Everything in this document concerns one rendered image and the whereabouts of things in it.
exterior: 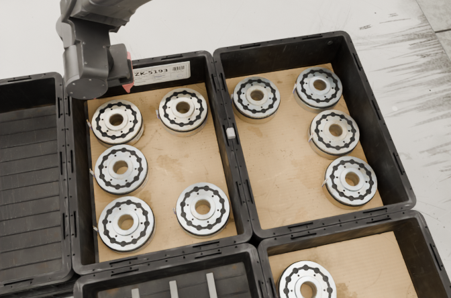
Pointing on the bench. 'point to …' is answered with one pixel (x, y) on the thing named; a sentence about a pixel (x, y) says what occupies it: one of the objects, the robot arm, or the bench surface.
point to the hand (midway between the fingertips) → (111, 90)
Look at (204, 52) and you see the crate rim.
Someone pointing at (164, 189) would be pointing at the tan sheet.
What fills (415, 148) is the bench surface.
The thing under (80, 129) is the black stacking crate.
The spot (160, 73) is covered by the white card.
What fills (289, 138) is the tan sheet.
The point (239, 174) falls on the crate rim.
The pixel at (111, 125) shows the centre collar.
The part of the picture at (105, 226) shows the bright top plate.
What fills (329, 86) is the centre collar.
